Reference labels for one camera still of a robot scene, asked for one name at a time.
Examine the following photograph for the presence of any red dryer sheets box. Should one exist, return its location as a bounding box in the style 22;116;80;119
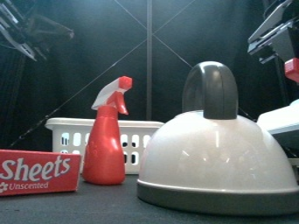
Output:
0;149;83;197

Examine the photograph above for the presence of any red spray bottle white trigger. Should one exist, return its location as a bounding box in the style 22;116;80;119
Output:
82;75;135;186

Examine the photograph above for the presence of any white toy ironing board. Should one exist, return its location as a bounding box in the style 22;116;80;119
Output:
257;99;299;152

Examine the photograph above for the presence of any grey vertical frame pole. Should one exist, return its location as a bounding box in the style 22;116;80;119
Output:
145;0;155;122

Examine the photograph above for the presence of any white kettle with grey handle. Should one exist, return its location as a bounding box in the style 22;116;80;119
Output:
135;60;299;217

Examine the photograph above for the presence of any red plastic block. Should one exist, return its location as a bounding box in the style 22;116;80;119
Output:
285;57;299;84

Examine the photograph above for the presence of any white plastic laundry basket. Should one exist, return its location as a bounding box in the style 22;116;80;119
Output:
44;117;166;176

